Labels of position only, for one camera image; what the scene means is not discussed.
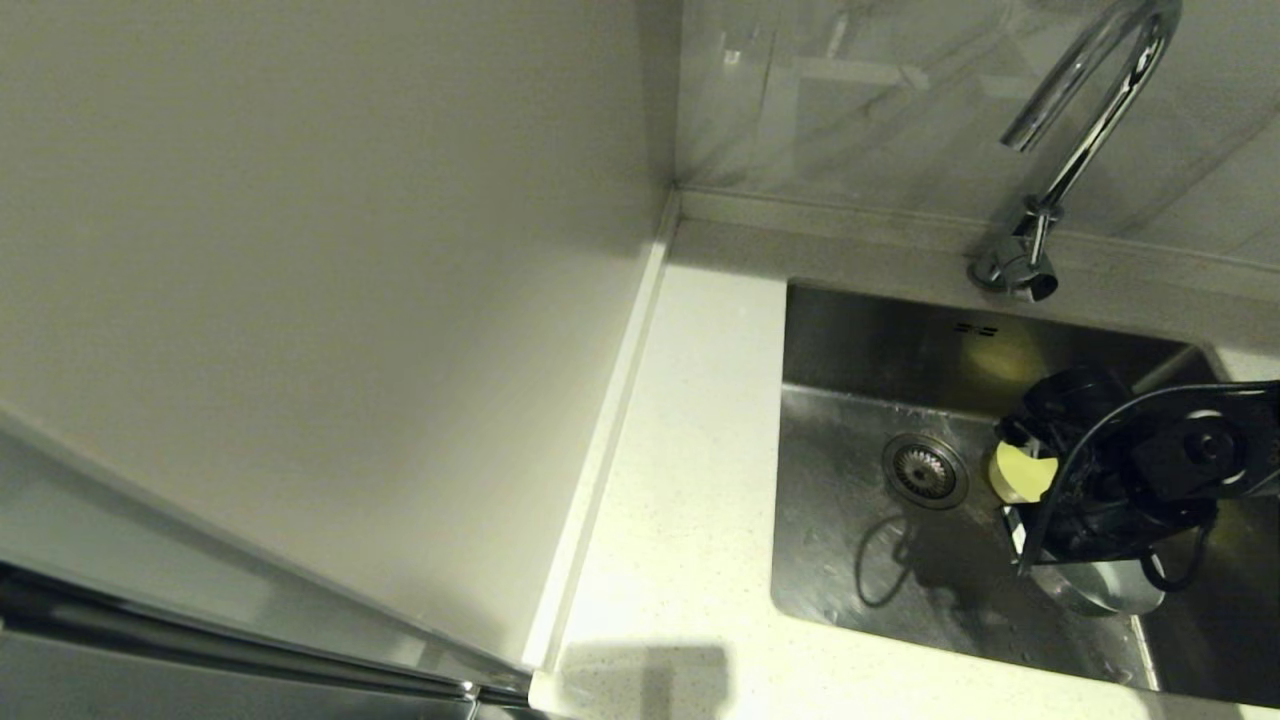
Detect yellow bowl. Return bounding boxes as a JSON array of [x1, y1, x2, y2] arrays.
[[989, 440, 1059, 504]]

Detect pale blue bowl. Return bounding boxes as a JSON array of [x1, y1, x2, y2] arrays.
[[1030, 558, 1167, 617]]

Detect chrome gooseneck faucet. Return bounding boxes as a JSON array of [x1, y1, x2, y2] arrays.
[[968, 0, 1184, 304]]

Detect stainless steel sink basin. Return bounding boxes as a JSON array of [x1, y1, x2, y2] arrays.
[[770, 280, 1280, 709]]

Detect round metal drain strainer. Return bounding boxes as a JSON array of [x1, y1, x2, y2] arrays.
[[881, 433, 970, 511]]

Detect white cabinet side panel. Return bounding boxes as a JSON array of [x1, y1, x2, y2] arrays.
[[0, 0, 683, 691]]

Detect stainless steel appliance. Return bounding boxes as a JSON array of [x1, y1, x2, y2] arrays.
[[0, 565, 531, 720]]

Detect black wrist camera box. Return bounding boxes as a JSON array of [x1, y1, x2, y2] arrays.
[[1018, 368, 1133, 433]]

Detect thin black cable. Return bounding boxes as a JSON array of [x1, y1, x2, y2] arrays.
[[1015, 380, 1280, 581]]

